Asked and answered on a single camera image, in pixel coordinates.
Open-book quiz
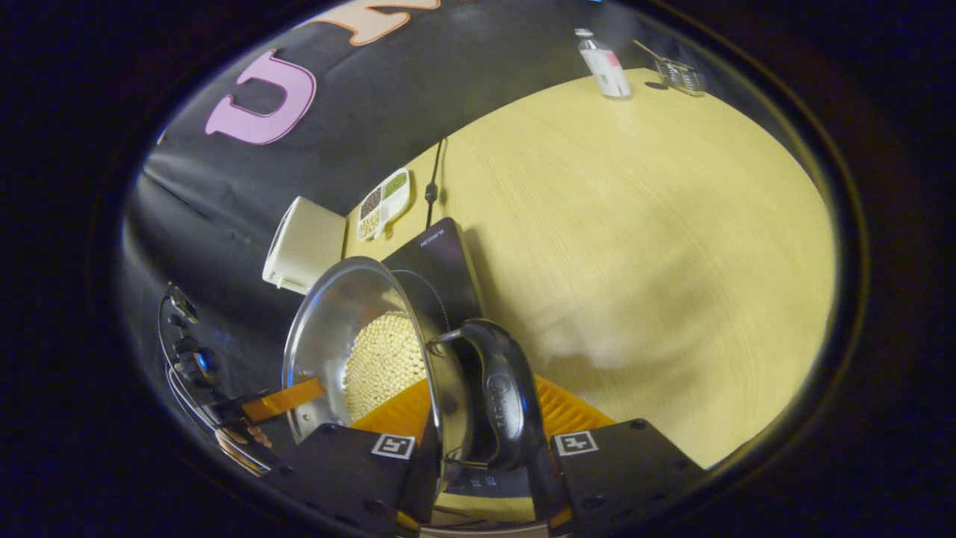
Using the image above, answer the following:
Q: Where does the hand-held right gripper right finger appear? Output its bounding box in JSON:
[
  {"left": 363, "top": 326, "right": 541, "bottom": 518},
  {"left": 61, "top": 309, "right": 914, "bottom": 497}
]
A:
[{"left": 527, "top": 374, "right": 708, "bottom": 533}]

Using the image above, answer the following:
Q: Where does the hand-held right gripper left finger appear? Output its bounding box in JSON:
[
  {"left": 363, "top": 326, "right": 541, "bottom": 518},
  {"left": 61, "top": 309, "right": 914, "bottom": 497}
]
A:
[{"left": 258, "top": 377, "right": 443, "bottom": 536}]

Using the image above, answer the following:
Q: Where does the steel pot with black handle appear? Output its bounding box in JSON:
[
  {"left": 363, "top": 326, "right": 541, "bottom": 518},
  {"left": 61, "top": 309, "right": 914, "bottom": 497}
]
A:
[{"left": 282, "top": 256, "right": 547, "bottom": 479}]

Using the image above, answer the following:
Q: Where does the heap of yellow beans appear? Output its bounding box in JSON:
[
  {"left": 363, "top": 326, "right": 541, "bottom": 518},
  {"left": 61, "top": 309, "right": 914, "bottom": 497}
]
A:
[{"left": 342, "top": 312, "right": 428, "bottom": 421}]

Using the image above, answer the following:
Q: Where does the black induction cooktop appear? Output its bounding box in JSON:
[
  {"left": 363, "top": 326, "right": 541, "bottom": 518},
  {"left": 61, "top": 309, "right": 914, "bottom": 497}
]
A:
[{"left": 381, "top": 217, "right": 538, "bottom": 501}]

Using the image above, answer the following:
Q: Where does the white toaster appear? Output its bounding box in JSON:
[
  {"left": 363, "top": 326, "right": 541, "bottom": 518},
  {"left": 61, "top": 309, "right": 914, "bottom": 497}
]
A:
[{"left": 261, "top": 196, "right": 348, "bottom": 296}]

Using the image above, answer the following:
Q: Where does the white divided dish of beans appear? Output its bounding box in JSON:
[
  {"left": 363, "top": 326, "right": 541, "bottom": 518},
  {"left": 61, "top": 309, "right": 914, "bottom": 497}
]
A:
[{"left": 356, "top": 167, "right": 412, "bottom": 242}]

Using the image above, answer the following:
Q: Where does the black backdrop cloth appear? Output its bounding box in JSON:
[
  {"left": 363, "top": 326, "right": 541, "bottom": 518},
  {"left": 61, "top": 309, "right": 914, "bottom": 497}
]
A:
[{"left": 119, "top": 0, "right": 621, "bottom": 449}]

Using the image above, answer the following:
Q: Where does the clear plastic bottle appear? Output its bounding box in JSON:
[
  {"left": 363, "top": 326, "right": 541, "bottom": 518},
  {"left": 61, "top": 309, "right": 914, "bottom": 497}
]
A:
[{"left": 574, "top": 28, "right": 633, "bottom": 100}]

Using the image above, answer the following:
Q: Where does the black power cable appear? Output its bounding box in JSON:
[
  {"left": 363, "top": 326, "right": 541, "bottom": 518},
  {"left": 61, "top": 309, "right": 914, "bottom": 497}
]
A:
[{"left": 424, "top": 136, "right": 447, "bottom": 231}]

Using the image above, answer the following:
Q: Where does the wire mesh holder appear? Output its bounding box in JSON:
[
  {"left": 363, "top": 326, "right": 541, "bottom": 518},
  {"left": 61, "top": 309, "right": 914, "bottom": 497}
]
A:
[{"left": 655, "top": 58, "right": 708, "bottom": 97}]

